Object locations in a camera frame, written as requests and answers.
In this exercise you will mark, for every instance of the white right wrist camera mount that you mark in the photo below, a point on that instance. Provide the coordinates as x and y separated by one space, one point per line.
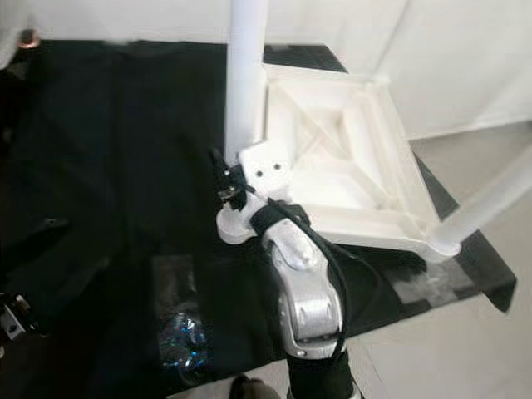
266 166

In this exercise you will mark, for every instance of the small copper round knob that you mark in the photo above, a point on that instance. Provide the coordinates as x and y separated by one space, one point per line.
29 37

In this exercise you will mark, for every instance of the black table cloth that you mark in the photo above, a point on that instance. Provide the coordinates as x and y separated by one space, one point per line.
116 150

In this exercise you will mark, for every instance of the white plastic table leg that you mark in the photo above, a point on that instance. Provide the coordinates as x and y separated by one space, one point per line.
245 75
482 204
392 37
276 108

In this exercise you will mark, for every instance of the silver robot right leg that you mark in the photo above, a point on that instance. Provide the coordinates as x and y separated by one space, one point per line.
251 389

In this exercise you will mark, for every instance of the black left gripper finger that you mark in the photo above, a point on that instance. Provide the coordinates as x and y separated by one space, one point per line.
40 234
79 284

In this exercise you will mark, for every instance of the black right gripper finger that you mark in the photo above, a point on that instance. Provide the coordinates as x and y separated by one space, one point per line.
221 173

